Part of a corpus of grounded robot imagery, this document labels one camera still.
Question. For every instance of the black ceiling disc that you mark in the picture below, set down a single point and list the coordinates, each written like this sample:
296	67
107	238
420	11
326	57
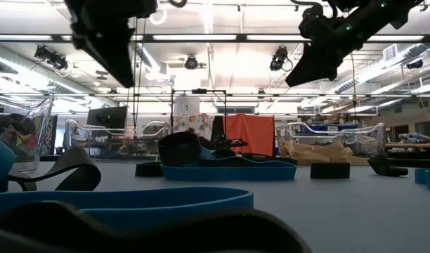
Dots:
102	74

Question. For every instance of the orange hanging cloth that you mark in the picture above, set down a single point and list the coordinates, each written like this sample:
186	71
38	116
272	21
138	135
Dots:
250	133

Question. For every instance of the clear plastic basket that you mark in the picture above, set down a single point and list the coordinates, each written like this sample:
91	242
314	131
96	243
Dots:
373	137
43	140
155	128

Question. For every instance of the black ceiling camera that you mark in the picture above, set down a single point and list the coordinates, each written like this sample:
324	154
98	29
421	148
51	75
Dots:
279	58
191	63
53	59

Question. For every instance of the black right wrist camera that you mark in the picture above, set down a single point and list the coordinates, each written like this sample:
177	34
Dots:
313	21

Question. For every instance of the background robot with green lights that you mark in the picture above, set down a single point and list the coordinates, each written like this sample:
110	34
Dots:
222	142

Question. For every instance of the white air vent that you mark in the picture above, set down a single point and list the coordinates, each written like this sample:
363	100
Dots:
390	52

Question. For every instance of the wooden background table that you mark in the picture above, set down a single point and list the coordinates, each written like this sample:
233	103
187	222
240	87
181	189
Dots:
411	145

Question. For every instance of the black ceiling speaker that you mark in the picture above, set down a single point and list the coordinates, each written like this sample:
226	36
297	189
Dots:
415	64

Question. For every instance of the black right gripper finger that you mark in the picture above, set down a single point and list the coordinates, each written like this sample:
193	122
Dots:
313	66

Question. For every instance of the white floral hanging cloth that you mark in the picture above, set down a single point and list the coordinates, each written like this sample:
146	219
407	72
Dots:
201	126

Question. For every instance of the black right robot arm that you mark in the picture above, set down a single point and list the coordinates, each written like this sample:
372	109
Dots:
383	10

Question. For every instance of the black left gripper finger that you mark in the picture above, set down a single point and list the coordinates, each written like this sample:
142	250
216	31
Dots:
113	59

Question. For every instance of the black computer monitor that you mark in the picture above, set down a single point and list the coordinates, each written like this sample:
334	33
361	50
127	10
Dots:
106	117

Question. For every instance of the grey bundle on background table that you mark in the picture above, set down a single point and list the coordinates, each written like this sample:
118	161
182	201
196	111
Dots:
415	137

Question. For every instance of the black metal rack frame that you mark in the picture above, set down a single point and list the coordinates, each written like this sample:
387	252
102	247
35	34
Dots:
172	105

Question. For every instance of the colourful wall poster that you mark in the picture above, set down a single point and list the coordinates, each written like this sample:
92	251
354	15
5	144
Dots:
51	137

